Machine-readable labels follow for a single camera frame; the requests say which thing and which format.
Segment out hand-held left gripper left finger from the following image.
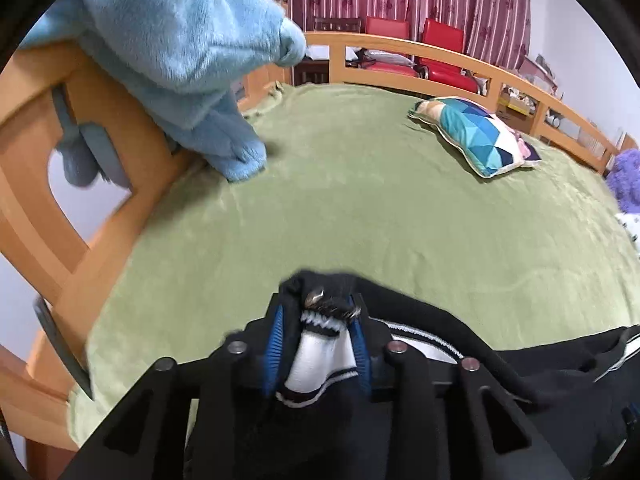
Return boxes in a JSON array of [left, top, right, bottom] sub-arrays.
[[60, 292, 288, 480]]

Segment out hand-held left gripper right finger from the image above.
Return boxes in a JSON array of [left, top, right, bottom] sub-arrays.
[[350, 292, 576, 480]]

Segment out black pants with white waistband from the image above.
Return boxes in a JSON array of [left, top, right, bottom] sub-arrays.
[[182, 270, 640, 480]]

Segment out green bed blanket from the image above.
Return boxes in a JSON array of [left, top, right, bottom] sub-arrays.
[[67, 82, 640, 448]]

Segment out dark grey flat panel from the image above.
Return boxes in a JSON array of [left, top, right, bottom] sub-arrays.
[[32, 297, 94, 402]]

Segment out geometric print pillow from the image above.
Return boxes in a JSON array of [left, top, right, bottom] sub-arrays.
[[407, 96, 543, 179]]

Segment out grey-blue hanging slipper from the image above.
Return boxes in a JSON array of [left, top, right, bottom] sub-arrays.
[[51, 85, 132, 189]]

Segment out white floral pillow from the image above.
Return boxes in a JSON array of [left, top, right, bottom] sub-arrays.
[[614, 212, 640, 252]]

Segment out purple plush toy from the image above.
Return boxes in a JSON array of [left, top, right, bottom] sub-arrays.
[[606, 149, 640, 213]]

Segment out pile of clutter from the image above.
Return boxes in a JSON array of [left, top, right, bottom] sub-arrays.
[[497, 52, 566, 133]]

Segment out red chair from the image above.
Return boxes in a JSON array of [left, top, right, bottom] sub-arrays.
[[364, 16, 417, 75], [418, 17, 482, 96]]

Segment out light blue plush robe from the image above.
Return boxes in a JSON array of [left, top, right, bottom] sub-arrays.
[[20, 0, 307, 183]]

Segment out dark wooden chair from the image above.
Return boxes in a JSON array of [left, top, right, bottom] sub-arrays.
[[292, 16, 363, 86]]

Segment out wooden bed frame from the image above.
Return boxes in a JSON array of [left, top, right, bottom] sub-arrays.
[[0, 30, 626, 453]]

